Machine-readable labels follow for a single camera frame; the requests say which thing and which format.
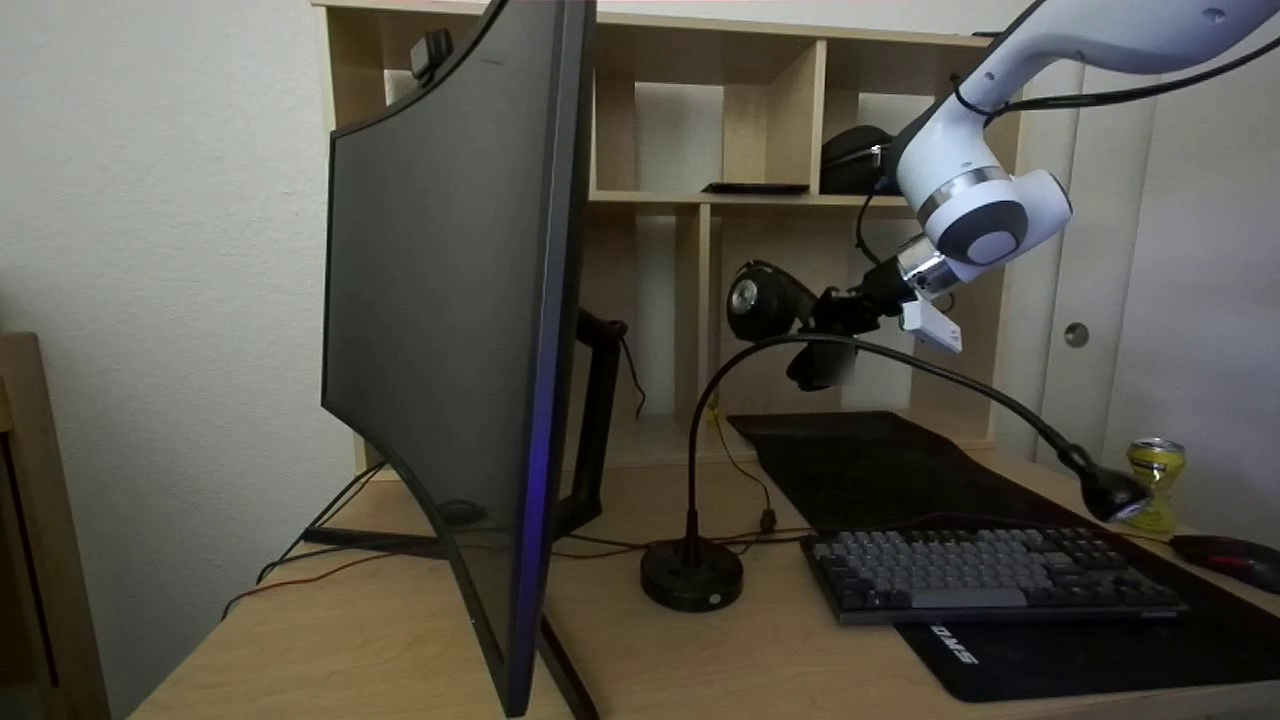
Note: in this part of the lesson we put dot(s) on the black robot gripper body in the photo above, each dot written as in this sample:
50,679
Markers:
885,293

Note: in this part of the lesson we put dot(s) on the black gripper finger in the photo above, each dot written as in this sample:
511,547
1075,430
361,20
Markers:
834,313

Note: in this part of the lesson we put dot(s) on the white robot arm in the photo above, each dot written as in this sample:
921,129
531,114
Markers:
985,203

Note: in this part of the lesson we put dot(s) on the black monitor stand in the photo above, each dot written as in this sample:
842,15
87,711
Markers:
597,403

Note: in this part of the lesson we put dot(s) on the light wooden shelf unit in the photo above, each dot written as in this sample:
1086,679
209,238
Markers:
780,240

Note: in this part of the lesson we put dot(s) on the black zip case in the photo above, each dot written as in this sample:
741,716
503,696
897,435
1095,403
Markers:
852,156

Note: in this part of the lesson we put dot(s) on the flat black device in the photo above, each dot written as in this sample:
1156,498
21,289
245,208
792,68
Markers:
758,191

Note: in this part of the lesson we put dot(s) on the black desk mat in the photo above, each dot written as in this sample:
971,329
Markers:
880,466

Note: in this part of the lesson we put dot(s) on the round silver door lock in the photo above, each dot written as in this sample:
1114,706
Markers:
1077,335

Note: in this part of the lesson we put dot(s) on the grey and black keyboard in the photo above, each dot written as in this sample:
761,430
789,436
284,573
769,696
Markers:
975,573

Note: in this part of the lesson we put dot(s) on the black gooseneck desk lamp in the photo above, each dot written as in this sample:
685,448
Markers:
691,573

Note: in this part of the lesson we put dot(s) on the yellow drink can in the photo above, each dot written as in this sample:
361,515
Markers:
1160,460

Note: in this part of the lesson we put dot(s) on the black curved monitor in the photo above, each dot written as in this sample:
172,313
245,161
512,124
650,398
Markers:
440,335

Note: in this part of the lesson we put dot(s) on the dark round cup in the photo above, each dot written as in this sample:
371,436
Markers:
1235,561

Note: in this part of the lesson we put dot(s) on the black webcam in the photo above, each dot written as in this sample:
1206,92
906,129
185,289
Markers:
428,52

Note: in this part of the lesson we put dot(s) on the brown wooden cabinet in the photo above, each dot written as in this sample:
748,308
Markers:
35,561

